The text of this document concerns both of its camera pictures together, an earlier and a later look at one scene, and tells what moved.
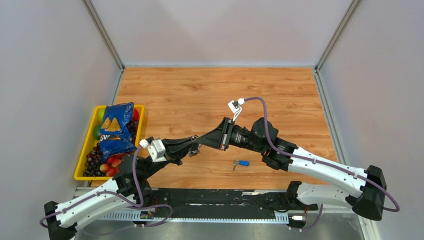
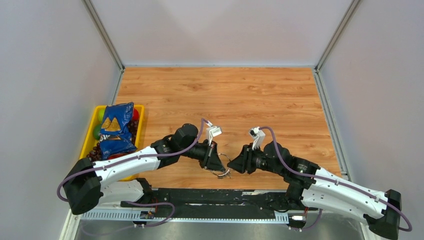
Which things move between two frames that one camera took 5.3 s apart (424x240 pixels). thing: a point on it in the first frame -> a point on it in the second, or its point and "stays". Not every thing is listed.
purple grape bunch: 95,160 stays
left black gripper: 177,149 -> 211,160
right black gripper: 216,138 -> 243,162
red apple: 135,115 stays
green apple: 96,130 stays
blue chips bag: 117,135 stays
